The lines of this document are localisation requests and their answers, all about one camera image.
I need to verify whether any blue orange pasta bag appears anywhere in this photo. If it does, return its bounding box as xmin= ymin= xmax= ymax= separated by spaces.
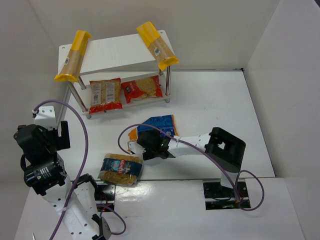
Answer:
xmin=128 ymin=114 xmax=178 ymax=142

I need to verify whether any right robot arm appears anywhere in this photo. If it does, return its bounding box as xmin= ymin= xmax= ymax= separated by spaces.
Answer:
xmin=129 ymin=127 xmax=246 ymax=189

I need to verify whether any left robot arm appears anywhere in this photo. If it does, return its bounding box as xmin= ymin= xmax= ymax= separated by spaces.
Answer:
xmin=13 ymin=121 xmax=112 ymax=240

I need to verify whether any Agnesi penne pasta bag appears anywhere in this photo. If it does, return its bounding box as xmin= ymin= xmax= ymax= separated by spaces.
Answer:
xmin=98 ymin=153 xmax=143 ymax=187

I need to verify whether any red pasta bag right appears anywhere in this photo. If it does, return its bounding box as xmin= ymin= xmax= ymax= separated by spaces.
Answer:
xmin=121 ymin=75 xmax=163 ymax=104

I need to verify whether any red pasta bag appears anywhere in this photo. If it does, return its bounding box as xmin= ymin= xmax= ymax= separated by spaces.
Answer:
xmin=89 ymin=78 xmax=123 ymax=114
xmin=121 ymin=75 xmax=163 ymax=104

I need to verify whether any red pasta bag left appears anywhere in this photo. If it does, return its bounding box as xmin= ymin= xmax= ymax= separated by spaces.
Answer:
xmin=89 ymin=78 xmax=123 ymax=114

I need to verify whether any white two-tier shelf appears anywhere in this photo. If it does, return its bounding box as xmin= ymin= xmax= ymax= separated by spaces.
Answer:
xmin=58 ymin=31 xmax=171 ymax=118

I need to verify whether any yellow spaghetti box left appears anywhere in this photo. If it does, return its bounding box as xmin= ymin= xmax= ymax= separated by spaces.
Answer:
xmin=54 ymin=30 xmax=92 ymax=83

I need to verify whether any yellow spaghetti box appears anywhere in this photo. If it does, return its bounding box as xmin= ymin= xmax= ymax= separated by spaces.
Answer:
xmin=54 ymin=30 xmax=92 ymax=83
xmin=136 ymin=21 xmax=179 ymax=71

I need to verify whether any yellow spaghetti box right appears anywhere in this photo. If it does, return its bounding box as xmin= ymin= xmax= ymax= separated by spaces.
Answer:
xmin=136 ymin=21 xmax=179 ymax=71

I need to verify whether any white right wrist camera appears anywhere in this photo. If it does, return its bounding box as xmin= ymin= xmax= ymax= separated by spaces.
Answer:
xmin=127 ymin=141 xmax=146 ymax=156

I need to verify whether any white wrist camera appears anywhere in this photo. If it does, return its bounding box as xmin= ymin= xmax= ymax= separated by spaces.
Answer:
xmin=32 ymin=105 xmax=58 ymax=131
xmin=127 ymin=141 xmax=146 ymax=156

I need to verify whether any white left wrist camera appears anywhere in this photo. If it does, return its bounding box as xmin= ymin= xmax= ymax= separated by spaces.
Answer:
xmin=32 ymin=105 xmax=58 ymax=131

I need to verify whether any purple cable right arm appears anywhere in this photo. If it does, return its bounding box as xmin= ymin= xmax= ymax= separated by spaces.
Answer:
xmin=117 ymin=123 xmax=265 ymax=212

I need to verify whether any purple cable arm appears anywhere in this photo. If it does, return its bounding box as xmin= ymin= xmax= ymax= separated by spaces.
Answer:
xmin=117 ymin=123 xmax=265 ymax=212
xmin=33 ymin=99 xmax=127 ymax=240

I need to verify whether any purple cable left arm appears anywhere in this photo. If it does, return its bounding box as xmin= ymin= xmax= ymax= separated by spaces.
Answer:
xmin=33 ymin=99 xmax=127 ymax=240

